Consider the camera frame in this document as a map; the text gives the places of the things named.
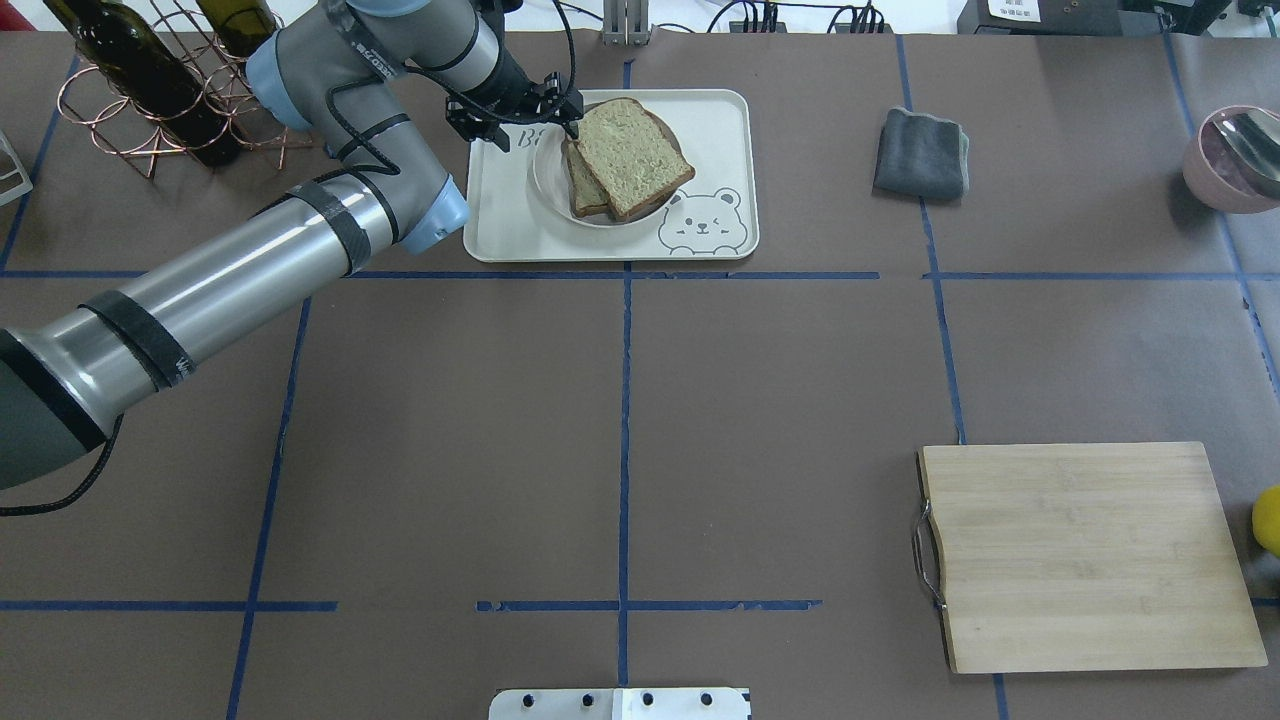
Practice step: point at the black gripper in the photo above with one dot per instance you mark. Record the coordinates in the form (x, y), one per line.
(511, 77)

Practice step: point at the white round plate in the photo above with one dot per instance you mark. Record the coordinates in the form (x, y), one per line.
(552, 181)

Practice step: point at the bread slice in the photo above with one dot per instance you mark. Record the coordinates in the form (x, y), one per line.
(630, 155)
(587, 197)

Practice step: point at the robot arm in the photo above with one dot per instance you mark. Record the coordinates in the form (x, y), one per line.
(66, 386)

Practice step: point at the cream bear serving tray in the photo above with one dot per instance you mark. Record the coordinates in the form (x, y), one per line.
(713, 217)

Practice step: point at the dark wine bottle right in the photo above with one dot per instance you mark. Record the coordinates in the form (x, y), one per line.
(241, 26)

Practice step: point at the dark wine bottle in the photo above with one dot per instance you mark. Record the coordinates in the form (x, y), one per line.
(134, 59)
(241, 26)

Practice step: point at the grey folded cloth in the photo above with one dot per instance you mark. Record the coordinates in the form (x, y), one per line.
(919, 154)

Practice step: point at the dark wine bottle left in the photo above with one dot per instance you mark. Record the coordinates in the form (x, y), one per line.
(134, 59)

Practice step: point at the black equipment on back shelf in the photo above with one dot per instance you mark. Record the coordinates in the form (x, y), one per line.
(1088, 18)

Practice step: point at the wooden cutting board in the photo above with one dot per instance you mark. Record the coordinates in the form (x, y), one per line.
(1084, 557)

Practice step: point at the pink bowl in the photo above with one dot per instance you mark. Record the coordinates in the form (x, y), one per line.
(1212, 173)

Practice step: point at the metal spoon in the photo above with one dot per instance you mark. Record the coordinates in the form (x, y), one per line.
(1252, 138)

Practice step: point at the yellow lemon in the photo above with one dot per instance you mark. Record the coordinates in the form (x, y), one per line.
(1265, 520)

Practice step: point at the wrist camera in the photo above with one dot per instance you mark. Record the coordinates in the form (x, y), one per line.
(556, 93)

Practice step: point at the grey metal camera post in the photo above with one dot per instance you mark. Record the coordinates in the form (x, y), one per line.
(626, 23)

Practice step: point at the copper wire bottle rack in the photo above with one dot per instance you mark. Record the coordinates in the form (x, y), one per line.
(118, 128)

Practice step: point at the white frame at left edge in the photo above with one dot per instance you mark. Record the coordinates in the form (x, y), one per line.
(15, 181)

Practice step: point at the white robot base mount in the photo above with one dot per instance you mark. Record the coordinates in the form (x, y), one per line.
(623, 703)

